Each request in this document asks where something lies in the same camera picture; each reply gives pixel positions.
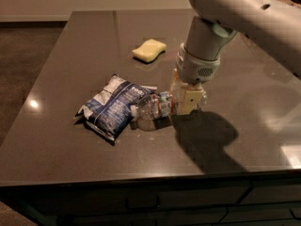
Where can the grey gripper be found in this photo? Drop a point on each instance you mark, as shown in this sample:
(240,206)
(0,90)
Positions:
(195,67)

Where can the clear plastic water bottle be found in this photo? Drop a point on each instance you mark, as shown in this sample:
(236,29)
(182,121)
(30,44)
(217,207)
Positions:
(156,106)

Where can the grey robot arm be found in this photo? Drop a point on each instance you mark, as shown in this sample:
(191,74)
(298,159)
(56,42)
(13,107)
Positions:
(274,26)

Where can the blue chip bag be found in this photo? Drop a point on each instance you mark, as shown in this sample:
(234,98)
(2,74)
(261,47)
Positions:
(108,112)

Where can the yellow sponge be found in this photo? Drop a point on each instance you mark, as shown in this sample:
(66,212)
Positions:
(149,50)

